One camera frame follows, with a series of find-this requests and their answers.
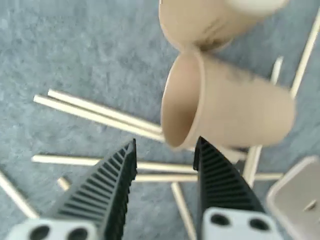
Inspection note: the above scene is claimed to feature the brown paper cup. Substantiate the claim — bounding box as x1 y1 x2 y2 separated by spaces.
158 0 291 53
159 48 298 151

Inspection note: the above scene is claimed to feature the white plastic basket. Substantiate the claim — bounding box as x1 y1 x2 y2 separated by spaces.
265 154 320 240

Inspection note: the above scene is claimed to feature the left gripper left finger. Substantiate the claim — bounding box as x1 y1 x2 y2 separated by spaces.
4 138 139 240

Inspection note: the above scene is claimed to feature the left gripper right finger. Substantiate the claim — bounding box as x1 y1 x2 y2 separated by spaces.
193 136 285 240

